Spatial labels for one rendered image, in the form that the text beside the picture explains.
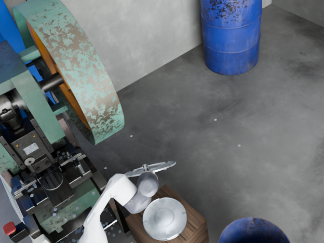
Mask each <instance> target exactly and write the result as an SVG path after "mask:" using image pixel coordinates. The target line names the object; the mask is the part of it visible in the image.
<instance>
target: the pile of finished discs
mask: <svg viewBox="0 0 324 243"><path fill-rule="evenodd" d="M142 221H143V226H144V229H145V230H146V232H147V233H148V234H149V236H151V237H152V238H154V239H156V240H160V241H167V240H171V239H173V238H175V237H177V236H178V235H179V234H180V233H181V232H182V231H183V230H184V228H185V226H186V222H187V215H186V210H185V208H184V206H183V205H182V204H181V203H180V202H179V201H177V200H175V199H173V198H167V197H165V198H161V199H156V200H154V201H153V202H151V203H150V204H149V205H148V206H147V207H146V209H145V211H144V213H143V219H142Z"/></svg>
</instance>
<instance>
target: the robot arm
mask: <svg viewBox="0 0 324 243"><path fill-rule="evenodd" d="M142 167H143V169H144V172H143V173H142V174H141V175H139V178H138V181H137V184H136V185H135V184H134V183H133V182H131V181H130V179H129V178H128V177H127V176H126V175H125V174H115V175H114V176H113V177H112V178H110V179H109V181H108V183H107V186H106V188H105V190H104V191H103V193H102V194H101V196H100V197H99V199H98V200H97V202H96V203H95V205H94V206H93V208H92V209H91V211H90V212H89V214H88V216H87V218H86V220H85V222H84V224H83V226H84V232H83V235H82V236H81V238H80V239H79V241H78V242H77V243H108V241H107V237H106V234H105V231H104V229H103V227H102V225H101V222H100V215H101V213H102V211H103V210H104V208H105V206H106V205H107V203H108V201H109V200H110V198H114V199H115V200H116V201H118V202H119V203H120V204H121V205H122V206H124V207H125V208H126V209H127V210H128V211H129V212H130V213H131V214H136V213H139V212H141V211H143V210H144V209H145V208H146V207H147V206H148V205H149V203H150V202H151V197H152V196H153V195H154V194H155V193H156V192H157V190H158V187H159V184H158V178H157V176H156V174H155V170H153V171H151V170H150V169H148V168H149V167H148V164H147V163H146V164H143V165H142Z"/></svg>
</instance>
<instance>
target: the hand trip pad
mask: <svg viewBox="0 0 324 243"><path fill-rule="evenodd" d="M3 229H4V232H5V234H6V235H10V234H11V233H13V232H15V230H16V227H15V225H14V223H13V222H12V221H11V222H9V223H7V224H6V225H4V226H3Z"/></svg>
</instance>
